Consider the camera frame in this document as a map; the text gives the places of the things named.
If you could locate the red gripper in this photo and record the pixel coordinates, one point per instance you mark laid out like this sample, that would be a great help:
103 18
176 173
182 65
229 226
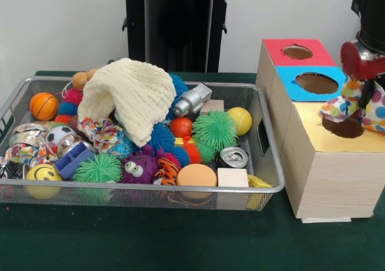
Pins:
364 66

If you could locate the polka dot cloth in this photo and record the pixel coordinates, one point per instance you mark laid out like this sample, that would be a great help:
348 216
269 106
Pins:
346 106

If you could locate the cream knitted cloth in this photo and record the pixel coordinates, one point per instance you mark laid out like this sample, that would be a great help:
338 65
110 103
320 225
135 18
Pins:
132 97

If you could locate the brown plush toy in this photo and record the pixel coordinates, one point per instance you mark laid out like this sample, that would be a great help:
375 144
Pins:
81 79

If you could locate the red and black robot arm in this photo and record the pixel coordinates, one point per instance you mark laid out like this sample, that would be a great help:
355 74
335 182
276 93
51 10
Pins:
373 12

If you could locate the wooden box with three holes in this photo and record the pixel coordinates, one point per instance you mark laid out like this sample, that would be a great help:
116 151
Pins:
331 175

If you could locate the clear mesh bin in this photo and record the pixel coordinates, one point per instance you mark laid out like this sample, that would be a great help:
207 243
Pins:
150 196

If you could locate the plain yellow ball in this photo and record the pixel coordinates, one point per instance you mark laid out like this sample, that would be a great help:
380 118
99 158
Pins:
239 121

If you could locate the green spiky ball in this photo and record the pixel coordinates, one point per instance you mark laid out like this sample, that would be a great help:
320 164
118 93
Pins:
97 170
215 130

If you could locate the purple spiky ball with eyes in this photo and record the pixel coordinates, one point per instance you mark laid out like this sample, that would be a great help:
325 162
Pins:
138 170

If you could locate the small orange basketball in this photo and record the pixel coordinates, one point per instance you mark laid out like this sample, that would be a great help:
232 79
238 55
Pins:
44 106

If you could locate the yellow smiley ball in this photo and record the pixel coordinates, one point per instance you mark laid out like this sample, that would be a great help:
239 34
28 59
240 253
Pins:
43 181

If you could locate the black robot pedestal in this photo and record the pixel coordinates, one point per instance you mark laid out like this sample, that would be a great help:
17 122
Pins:
174 30

